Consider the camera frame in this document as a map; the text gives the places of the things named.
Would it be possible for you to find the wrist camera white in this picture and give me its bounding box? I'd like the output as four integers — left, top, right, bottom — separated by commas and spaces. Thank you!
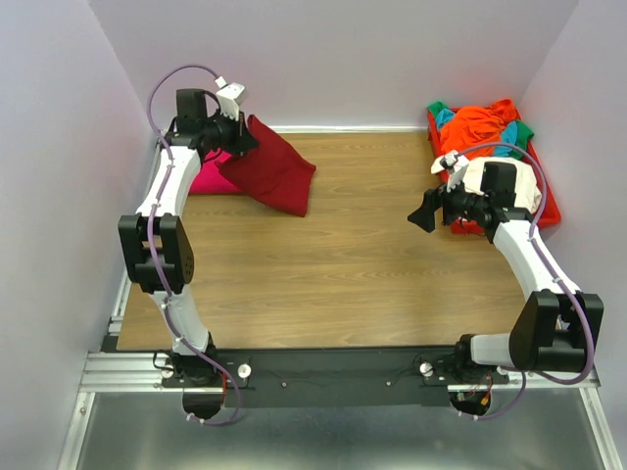
215, 75, 247, 121
437, 150, 469, 192

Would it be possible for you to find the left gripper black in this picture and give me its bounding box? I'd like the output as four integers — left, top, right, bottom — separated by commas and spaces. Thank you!
201, 107, 258, 156

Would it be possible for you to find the white t shirt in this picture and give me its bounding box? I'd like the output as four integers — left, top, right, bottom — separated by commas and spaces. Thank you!
462, 156, 542, 214

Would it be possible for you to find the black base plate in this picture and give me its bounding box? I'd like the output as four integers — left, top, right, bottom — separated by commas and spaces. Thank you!
153, 346, 508, 408

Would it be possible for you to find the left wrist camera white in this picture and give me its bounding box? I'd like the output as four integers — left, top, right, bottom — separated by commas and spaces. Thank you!
215, 75, 247, 121

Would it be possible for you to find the green t shirt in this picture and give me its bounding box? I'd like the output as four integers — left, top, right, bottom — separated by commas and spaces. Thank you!
424, 100, 536, 144

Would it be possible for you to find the folded pink t shirt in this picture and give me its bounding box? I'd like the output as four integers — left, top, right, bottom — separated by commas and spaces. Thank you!
189, 150, 241, 195

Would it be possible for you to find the orange t shirt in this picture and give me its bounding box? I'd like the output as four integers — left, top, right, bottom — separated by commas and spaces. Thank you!
438, 98, 521, 159

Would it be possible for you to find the teal t shirt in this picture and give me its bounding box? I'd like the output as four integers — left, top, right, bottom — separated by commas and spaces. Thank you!
435, 109, 520, 158

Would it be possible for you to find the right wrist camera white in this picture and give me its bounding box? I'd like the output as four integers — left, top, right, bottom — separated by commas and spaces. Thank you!
437, 150, 469, 192

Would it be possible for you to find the dark red t shirt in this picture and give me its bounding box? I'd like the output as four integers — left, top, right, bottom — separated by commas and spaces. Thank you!
217, 115, 316, 217

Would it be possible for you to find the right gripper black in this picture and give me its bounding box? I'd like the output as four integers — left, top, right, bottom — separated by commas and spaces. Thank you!
407, 170, 488, 233

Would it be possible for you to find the aluminium rail frame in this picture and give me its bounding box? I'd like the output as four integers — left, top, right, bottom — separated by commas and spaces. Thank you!
57, 129, 611, 470

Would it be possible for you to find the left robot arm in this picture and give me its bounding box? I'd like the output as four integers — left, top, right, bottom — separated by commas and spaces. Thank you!
118, 83, 258, 387

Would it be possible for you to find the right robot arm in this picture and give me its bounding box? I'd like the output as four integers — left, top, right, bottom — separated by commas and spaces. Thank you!
408, 156, 603, 385

